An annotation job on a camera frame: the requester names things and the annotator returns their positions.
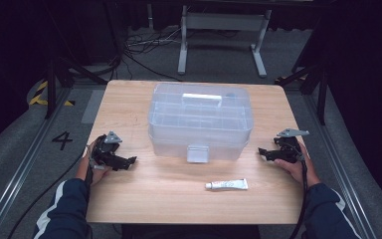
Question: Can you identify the clear plastic storage box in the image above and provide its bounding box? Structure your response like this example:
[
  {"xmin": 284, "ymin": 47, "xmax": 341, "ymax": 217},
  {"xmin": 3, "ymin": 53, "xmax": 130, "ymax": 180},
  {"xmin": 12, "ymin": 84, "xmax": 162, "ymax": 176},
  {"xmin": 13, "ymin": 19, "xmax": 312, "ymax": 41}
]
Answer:
[{"xmin": 147, "ymin": 82, "xmax": 255, "ymax": 164}]

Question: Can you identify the bundle of floor cables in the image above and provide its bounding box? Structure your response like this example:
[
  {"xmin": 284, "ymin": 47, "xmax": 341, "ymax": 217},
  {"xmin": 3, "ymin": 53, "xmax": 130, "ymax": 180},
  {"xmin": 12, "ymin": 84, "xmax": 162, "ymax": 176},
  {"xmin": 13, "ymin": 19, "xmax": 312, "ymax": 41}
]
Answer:
[{"xmin": 121, "ymin": 25, "xmax": 184, "ymax": 83}]

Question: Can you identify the white ointment tube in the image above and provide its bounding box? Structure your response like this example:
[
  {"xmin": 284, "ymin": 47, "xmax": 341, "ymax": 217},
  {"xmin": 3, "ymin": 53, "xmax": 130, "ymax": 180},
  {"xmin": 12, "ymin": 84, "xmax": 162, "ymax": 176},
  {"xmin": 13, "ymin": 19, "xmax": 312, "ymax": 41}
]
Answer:
[{"xmin": 204, "ymin": 177, "xmax": 250, "ymax": 192}]

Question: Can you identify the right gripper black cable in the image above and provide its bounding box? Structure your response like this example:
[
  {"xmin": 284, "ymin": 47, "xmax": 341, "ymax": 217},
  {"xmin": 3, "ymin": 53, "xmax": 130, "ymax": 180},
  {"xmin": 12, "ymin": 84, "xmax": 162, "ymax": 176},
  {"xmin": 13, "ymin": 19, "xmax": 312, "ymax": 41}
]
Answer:
[{"xmin": 287, "ymin": 150, "xmax": 310, "ymax": 239}]

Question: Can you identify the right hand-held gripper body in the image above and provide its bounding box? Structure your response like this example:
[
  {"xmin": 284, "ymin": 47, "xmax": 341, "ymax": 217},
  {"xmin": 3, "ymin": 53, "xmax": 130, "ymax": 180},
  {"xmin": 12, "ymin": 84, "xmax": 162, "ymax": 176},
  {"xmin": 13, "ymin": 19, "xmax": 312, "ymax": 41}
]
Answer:
[{"xmin": 273, "ymin": 127, "xmax": 310, "ymax": 164}]

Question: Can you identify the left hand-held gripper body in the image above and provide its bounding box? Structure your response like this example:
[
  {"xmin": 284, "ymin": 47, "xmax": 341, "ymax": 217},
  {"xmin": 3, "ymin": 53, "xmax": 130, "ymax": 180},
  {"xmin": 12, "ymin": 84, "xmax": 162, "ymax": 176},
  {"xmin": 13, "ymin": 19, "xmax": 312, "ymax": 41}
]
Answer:
[{"xmin": 89, "ymin": 129, "xmax": 124, "ymax": 172}]

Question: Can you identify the person's left hand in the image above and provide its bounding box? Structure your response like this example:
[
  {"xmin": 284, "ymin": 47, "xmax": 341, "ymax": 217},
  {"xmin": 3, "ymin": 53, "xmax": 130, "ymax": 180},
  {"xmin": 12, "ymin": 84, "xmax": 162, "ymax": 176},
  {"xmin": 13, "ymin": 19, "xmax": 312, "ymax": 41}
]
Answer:
[{"xmin": 76, "ymin": 138, "xmax": 113, "ymax": 187}]

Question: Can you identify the person's right hand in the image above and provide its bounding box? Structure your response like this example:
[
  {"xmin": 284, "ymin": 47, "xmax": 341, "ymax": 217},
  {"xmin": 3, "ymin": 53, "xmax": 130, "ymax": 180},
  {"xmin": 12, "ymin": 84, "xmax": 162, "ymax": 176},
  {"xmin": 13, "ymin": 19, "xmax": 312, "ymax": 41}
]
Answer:
[{"xmin": 273, "ymin": 142, "xmax": 321, "ymax": 187}]

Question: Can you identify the black metal stand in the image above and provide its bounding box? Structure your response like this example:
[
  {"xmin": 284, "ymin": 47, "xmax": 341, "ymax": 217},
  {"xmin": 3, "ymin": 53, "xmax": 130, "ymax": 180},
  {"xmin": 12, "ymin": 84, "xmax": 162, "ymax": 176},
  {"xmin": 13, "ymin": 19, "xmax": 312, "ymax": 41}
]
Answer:
[
  {"xmin": 44, "ymin": 55, "xmax": 109, "ymax": 120},
  {"xmin": 275, "ymin": 62, "xmax": 330, "ymax": 126}
]

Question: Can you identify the grey metal desk frame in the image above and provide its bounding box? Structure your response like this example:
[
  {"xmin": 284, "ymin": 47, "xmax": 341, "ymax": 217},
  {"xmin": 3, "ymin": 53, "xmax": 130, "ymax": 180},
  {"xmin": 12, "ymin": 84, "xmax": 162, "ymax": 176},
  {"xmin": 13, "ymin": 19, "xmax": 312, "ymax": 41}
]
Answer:
[{"xmin": 177, "ymin": 4, "xmax": 274, "ymax": 80}]

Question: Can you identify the aluminium floor rail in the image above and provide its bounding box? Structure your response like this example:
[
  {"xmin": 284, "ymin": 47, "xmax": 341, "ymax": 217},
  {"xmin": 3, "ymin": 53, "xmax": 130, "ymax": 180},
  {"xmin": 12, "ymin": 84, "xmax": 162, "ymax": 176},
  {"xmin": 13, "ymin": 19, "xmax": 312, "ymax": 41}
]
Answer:
[
  {"xmin": 0, "ymin": 86, "xmax": 75, "ymax": 239},
  {"xmin": 302, "ymin": 94, "xmax": 380, "ymax": 239}
]

